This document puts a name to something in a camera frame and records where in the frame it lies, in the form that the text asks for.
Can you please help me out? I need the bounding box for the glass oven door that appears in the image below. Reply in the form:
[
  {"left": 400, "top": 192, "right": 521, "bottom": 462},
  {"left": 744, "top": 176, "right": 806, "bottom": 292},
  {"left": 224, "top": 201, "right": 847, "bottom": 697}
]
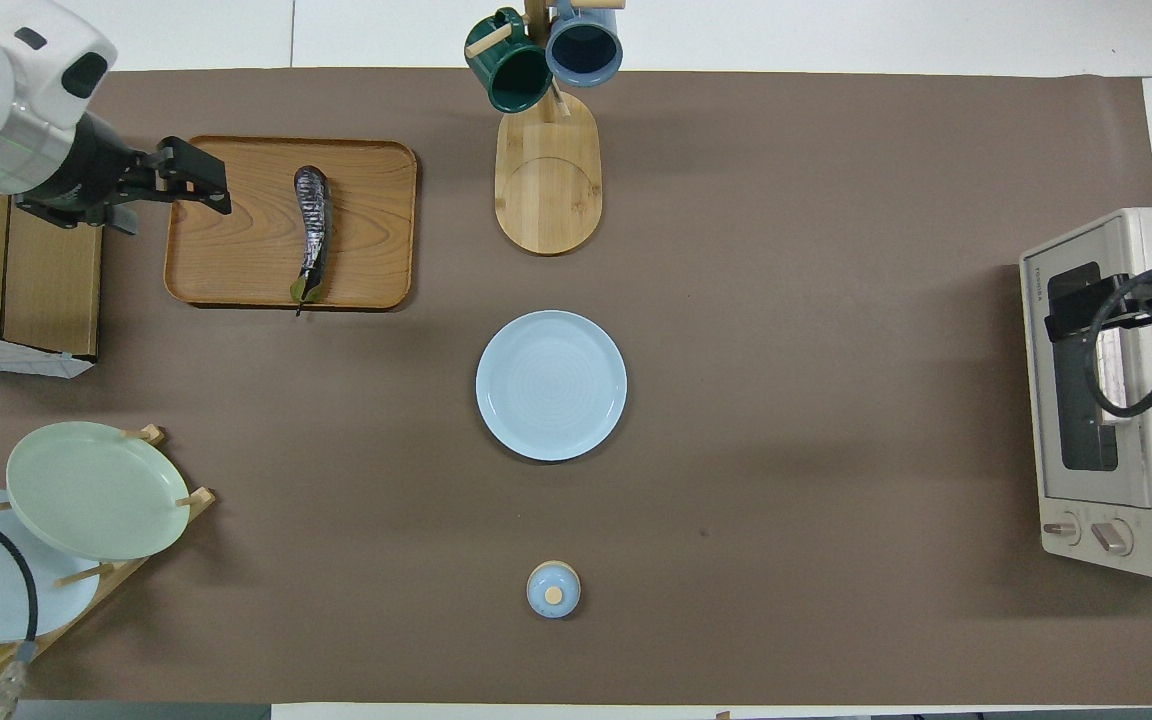
[{"left": 1020, "top": 225, "right": 1152, "bottom": 511}]

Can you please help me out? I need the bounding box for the wooden plate rack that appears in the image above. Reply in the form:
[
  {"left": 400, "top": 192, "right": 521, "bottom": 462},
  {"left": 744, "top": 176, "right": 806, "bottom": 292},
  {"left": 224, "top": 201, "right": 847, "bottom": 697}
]
[{"left": 0, "top": 425, "right": 217, "bottom": 686}]

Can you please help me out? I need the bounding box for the dark purple eggplant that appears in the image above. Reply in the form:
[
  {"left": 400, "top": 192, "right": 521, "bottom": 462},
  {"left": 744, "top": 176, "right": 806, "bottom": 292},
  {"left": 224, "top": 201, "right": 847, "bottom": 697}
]
[{"left": 290, "top": 165, "right": 336, "bottom": 317}]

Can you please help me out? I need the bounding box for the brown table mat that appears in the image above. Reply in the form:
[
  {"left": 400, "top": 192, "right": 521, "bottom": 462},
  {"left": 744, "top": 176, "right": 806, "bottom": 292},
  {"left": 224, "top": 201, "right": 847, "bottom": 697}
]
[{"left": 0, "top": 68, "right": 1152, "bottom": 706}]

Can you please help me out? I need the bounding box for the blue mug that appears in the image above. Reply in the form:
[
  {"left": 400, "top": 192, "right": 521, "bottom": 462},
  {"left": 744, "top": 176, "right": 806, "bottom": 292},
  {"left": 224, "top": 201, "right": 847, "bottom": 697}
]
[{"left": 545, "top": 0, "right": 625, "bottom": 88}]

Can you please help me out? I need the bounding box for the dark green mug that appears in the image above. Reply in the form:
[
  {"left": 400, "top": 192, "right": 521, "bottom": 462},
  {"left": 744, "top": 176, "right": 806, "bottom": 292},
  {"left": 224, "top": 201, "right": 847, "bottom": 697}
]
[{"left": 464, "top": 8, "right": 554, "bottom": 114}]

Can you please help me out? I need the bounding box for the pale green plate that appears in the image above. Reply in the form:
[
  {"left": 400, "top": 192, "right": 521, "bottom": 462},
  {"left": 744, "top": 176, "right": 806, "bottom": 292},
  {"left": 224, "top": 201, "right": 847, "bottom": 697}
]
[{"left": 6, "top": 421, "right": 191, "bottom": 561}]

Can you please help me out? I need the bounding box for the wire and wood shelf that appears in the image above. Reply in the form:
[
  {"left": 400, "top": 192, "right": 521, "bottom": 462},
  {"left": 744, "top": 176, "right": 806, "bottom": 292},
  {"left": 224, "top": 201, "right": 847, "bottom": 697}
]
[{"left": 0, "top": 185, "right": 105, "bottom": 379}]

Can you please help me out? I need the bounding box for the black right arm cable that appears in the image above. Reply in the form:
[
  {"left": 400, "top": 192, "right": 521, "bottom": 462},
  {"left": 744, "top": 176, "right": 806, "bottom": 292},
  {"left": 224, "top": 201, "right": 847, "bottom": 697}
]
[{"left": 1085, "top": 264, "right": 1152, "bottom": 420}]

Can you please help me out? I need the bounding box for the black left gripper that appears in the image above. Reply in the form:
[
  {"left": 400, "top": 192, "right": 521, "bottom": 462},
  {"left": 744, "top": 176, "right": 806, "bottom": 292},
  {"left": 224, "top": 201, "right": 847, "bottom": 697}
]
[{"left": 14, "top": 112, "right": 234, "bottom": 237}]

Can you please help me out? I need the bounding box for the wooden serving tray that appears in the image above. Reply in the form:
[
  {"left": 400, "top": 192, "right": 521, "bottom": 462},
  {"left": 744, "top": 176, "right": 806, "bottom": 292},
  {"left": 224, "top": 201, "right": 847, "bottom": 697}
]
[{"left": 164, "top": 136, "right": 419, "bottom": 311}]

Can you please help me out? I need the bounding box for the light blue plate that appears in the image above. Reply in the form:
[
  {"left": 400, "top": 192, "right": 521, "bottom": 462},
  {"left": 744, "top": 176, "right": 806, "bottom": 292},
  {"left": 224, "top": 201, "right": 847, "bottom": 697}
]
[{"left": 476, "top": 310, "right": 629, "bottom": 464}]

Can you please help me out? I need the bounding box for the small blue knobbed lid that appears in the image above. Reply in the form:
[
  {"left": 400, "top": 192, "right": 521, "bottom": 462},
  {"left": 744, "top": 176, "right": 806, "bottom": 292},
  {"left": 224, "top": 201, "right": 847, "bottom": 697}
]
[{"left": 526, "top": 560, "right": 582, "bottom": 619}]

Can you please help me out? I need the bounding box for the wooden mug tree stand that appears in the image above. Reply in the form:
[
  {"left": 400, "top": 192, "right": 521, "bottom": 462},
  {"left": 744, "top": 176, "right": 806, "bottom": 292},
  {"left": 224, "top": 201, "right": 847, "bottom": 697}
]
[{"left": 464, "top": 0, "right": 627, "bottom": 257}]

